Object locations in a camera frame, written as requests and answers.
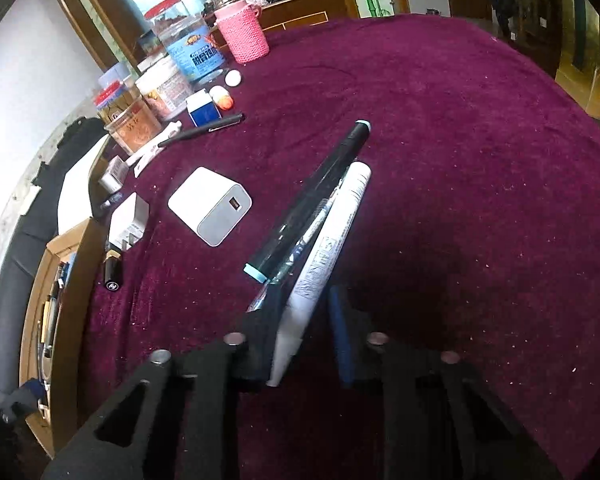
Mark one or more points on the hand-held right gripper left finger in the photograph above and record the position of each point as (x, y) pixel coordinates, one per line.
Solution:
(257, 347)

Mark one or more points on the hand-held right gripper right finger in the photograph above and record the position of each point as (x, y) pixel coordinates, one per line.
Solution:
(342, 335)

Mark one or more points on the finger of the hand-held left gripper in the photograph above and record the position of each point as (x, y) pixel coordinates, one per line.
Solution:
(29, 389)

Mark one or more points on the thick white marker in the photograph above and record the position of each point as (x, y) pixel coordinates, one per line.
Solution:
(325, 260)

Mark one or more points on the cardboard box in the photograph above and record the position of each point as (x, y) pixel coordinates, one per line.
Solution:
(72, 310)

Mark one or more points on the clear plastic pen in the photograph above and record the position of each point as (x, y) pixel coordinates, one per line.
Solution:
(317, 220)

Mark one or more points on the black marker teal caps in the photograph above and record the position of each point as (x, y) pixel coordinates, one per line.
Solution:
(310, 200)

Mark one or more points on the black lipstick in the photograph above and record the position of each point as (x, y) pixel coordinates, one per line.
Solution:
(112, 272)

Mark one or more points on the white square charger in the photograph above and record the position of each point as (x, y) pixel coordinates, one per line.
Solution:
(200, 200)

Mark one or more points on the white charger with prongs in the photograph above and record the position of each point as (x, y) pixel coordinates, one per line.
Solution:
(127, 220)

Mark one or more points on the purple velvet tablecloth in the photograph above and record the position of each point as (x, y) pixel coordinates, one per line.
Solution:
(480, 210)

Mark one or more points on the white paper sheet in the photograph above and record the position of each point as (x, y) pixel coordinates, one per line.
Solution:
(80, 180)

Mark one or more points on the slim black pen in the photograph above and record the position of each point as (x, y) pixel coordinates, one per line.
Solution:
(205, 130)

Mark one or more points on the small white box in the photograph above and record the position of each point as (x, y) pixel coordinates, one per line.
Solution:
(112, 175)

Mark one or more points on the white tube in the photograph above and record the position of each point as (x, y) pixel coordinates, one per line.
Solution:
(165, 135)

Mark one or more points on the blue and white box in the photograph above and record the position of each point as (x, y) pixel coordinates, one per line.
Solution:
(202, 110)

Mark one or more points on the white orange egg toy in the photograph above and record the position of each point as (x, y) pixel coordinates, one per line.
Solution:
(222, 97)

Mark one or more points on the brown label jar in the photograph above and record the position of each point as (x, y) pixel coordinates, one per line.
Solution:
(130, 127)

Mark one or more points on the small white ball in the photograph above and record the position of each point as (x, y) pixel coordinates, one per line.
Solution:
(232, 77)

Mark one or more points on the pink label jar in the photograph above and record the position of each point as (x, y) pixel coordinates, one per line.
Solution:
(162, 87)

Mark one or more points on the red lid plastic jar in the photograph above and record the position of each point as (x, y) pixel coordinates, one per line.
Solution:
(111, 95)

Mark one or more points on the blue label jar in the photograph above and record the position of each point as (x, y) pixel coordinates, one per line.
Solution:
(190, 45)

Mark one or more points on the pink knitted cup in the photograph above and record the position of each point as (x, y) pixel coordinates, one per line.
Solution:
(240, 32)

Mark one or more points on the wooden cabinet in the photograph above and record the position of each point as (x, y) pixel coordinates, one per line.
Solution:
(300, 7)

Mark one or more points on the wooden stair railing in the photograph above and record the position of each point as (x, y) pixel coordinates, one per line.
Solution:
(535, 0)

